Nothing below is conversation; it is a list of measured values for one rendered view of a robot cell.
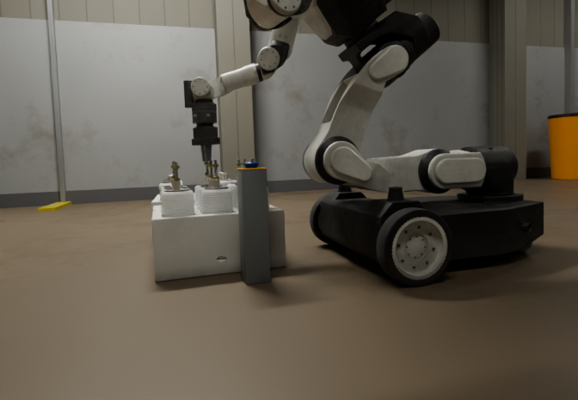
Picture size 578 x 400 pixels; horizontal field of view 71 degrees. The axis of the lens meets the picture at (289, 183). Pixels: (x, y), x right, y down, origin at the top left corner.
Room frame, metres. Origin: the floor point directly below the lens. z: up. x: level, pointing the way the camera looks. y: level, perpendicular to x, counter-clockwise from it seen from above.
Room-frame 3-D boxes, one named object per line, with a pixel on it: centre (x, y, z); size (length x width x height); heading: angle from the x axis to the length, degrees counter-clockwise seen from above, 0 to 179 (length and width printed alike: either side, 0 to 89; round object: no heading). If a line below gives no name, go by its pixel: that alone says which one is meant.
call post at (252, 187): (1.11, 0.10, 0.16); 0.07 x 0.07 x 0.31; 18
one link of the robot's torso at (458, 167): (1.36, -0.51, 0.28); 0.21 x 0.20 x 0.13; 106
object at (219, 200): (1.25, 0.23, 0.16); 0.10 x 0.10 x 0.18
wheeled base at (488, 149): (1.35, -0.48, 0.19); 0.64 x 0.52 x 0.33; 106
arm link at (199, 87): (1.47, 0.31, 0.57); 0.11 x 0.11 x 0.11; 1
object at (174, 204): (1.22, 0.34, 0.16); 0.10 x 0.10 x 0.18
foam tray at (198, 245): (1.37, 0.26, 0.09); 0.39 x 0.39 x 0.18; 18
